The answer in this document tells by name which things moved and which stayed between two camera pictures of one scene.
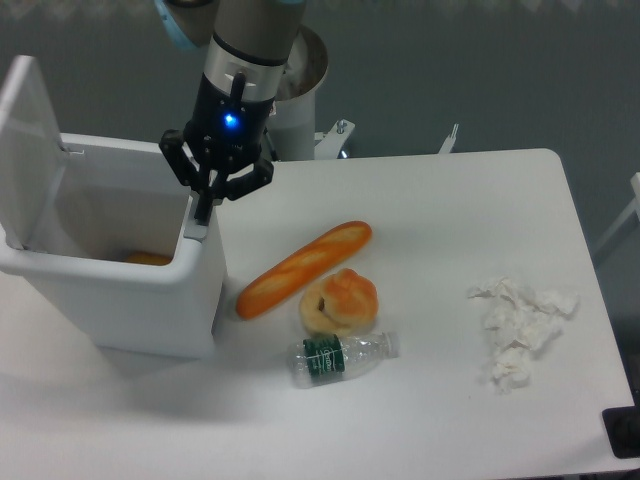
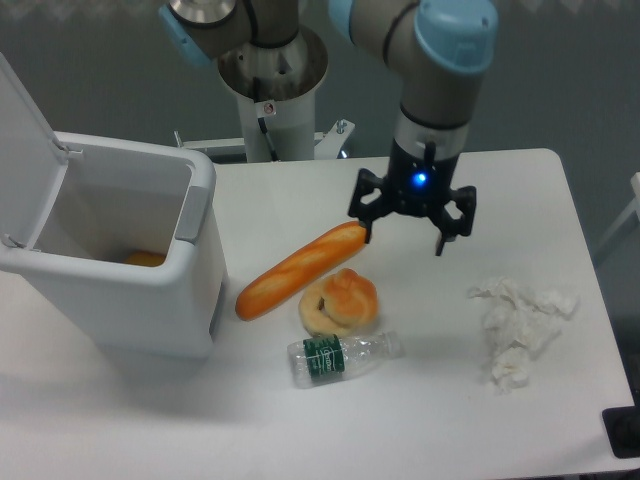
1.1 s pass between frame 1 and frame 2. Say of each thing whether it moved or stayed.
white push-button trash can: stayed
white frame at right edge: stayed
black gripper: moved
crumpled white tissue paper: stayed
